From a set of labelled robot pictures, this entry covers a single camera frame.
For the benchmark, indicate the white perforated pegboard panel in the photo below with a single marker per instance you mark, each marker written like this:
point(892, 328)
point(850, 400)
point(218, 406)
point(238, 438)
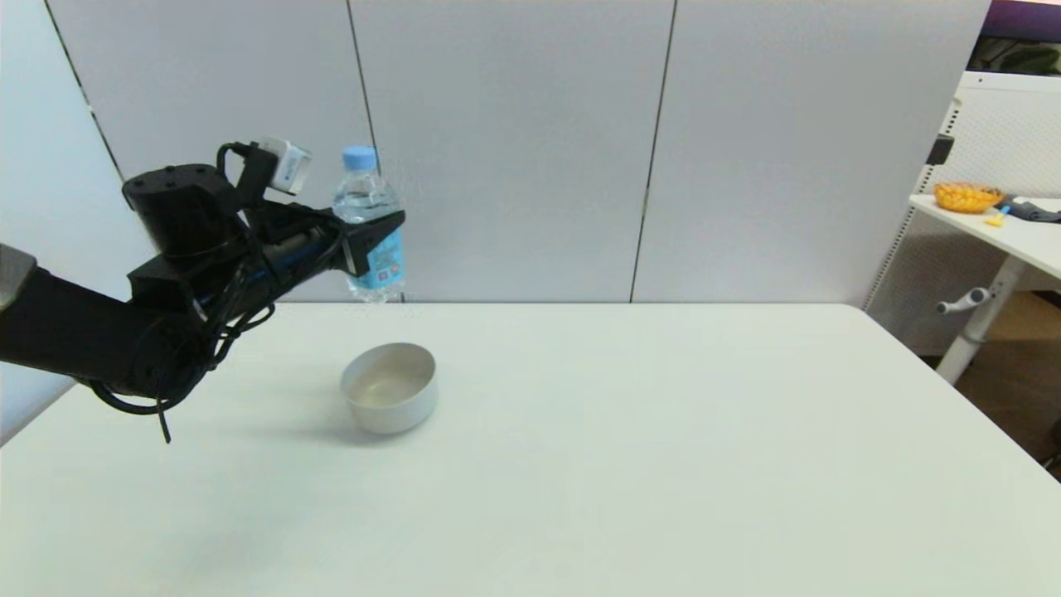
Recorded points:
point(1003, 141)

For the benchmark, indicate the dark grey cloth bundle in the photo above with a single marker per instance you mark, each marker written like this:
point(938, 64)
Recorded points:
point(1034, 211)

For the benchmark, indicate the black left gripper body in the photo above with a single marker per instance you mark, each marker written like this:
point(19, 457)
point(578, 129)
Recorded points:
point(302, 240)

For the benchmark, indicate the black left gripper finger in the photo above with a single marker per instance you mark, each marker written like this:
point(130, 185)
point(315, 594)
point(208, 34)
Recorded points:
point(373, 240)

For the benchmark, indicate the clear soda water bottle blue cap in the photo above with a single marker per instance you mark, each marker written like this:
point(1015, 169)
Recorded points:
point(365, 195)

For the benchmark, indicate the black clip on pegboard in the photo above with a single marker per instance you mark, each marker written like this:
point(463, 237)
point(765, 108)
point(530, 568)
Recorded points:
point(938, 150)

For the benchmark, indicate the beige round bowl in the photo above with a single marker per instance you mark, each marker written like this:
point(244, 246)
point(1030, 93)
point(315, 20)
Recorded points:
point(390, 398)

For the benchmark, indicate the white height-adjustable desk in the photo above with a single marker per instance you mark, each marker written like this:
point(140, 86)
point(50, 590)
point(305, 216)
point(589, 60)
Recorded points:
point(1028, 240)

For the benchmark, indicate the grey white wrist camera box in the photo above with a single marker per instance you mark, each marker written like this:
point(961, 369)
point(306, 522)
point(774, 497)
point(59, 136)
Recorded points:
point(286, 166)

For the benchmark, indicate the small yellow blue tool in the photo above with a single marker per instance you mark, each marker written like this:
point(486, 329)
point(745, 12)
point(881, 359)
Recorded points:
point(995, 219)

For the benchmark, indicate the orange woven basket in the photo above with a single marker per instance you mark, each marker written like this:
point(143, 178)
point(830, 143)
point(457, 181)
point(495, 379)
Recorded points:
point(966, 197)

